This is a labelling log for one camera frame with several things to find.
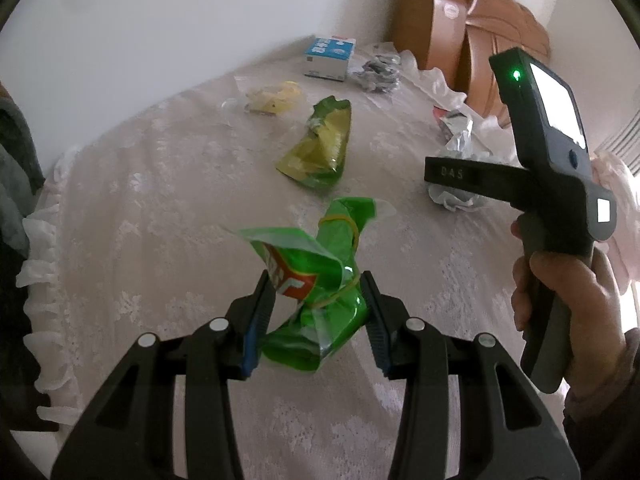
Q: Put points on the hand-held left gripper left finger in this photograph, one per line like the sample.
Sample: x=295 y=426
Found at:
x=255 y=340

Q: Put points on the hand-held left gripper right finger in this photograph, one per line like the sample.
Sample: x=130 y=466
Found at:
x=378 y=345

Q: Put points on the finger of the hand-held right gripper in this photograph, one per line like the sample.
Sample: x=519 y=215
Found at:
x=465 y=175

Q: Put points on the white paper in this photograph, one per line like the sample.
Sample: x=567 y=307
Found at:
x=452 y=199

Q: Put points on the green snack bag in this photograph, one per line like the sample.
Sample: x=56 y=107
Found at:
x=320 y=270

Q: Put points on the silver foil wrapper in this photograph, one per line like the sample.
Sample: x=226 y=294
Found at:
x=375 y=72

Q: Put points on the blue and white carton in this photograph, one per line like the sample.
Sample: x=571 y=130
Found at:
x=325 y=57

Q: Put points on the yellow wrapper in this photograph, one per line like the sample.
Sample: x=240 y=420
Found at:
x=272 y=97

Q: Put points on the person's right forearm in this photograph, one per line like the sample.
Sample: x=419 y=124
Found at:
x=600 y=410

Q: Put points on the person's right hand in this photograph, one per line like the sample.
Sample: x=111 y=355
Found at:
x=590 y=310

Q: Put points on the red and silver wrapper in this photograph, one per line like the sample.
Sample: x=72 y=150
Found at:
x=455 y=122

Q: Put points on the bed with pink sheet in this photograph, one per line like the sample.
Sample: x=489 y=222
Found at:
x=620 y=180

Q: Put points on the yellow-green snack bag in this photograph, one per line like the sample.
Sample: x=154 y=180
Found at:
x=320 y=150

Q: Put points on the wooden headboard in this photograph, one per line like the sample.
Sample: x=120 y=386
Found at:
x=430 y=25

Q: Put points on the white lace tablecloth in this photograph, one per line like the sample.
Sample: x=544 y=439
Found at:
x=150 y=210

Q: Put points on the dark grey cloth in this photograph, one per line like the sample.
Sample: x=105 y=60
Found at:
x=15 y=170

